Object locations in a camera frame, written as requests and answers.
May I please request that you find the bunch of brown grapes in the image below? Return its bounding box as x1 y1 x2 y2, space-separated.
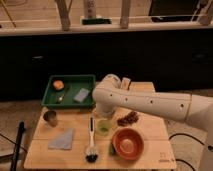
117 111 139 127

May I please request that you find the metal cup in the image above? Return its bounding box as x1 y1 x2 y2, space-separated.
43 110 58 127

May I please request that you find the black cabinet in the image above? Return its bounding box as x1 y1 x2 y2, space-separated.
0 29 213 101

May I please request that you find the orange bread roll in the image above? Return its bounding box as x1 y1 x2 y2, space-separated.
53 80 64 91

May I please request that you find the clear green plastic cup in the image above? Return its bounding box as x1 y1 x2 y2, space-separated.
96 120 111 136

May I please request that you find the small metal spoon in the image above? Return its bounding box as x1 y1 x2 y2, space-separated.
56 86 70 103

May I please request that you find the orange bowl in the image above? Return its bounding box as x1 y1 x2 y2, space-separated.
112 128 144 161

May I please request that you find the black pole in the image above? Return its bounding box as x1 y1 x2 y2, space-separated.
10 122 25 171

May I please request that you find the green plastic tray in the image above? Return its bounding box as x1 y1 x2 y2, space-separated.
42 75 96 109

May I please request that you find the grey folded cloth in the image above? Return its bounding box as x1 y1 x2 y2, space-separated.
48 128 73 150

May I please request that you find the green pepper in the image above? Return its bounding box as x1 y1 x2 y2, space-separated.
109 143 116 155

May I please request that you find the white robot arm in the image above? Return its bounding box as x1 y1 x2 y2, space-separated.
92 74 213 171

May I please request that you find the black cable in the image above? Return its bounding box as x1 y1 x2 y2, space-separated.
168 132 205 146

